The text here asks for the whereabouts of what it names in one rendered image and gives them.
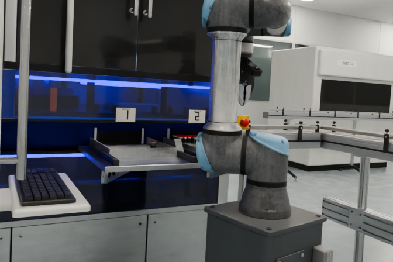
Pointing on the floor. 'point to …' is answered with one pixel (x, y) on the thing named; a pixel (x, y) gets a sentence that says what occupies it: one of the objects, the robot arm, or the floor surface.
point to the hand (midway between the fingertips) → (243, 103)
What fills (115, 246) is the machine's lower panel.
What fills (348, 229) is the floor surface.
